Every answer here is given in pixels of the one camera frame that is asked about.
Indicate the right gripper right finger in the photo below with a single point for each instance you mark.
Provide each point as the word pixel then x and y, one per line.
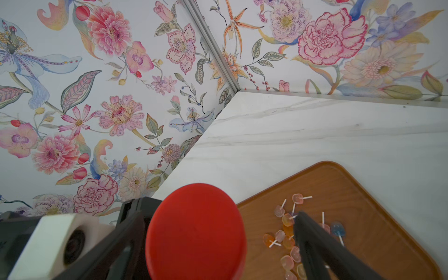
pixel 321 250

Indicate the pile of lollipop candies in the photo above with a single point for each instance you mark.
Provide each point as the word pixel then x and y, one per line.
pixel 288 238

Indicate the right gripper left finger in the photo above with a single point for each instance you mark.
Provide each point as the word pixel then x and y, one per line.
pixel 121 254

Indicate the red jar lid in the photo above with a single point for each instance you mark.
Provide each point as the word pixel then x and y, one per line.
pixel 196 233

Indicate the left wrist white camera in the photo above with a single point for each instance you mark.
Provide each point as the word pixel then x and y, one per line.
pixel 41 248

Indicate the brown wooden tray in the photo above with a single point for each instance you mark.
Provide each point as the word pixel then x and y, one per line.
pixel 329 194

